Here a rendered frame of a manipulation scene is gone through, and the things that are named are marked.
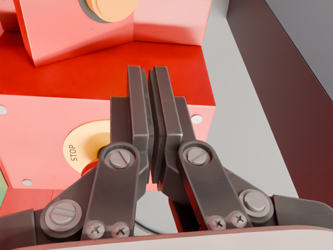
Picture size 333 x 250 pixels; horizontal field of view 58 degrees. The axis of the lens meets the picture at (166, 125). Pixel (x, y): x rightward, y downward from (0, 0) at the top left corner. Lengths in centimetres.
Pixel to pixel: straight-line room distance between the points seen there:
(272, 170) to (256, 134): 33
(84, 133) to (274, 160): 147
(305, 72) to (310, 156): 14
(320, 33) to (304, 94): 15
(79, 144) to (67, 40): 7
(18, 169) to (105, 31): 13
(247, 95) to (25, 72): 111
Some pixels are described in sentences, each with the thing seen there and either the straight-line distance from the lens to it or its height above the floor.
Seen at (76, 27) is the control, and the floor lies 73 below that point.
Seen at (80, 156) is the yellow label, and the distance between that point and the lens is 24.
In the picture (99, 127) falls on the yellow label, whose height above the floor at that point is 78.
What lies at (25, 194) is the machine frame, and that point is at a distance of 64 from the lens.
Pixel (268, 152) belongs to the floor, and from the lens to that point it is 158.
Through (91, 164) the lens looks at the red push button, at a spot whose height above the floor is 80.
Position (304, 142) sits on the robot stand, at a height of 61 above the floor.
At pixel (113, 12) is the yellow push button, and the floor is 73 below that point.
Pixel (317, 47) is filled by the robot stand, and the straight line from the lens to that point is 60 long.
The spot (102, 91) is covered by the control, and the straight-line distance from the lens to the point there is 20.
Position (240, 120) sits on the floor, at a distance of 136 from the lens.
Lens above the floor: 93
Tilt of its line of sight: 45 degrees down
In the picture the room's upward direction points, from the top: 176 degrees clockwise
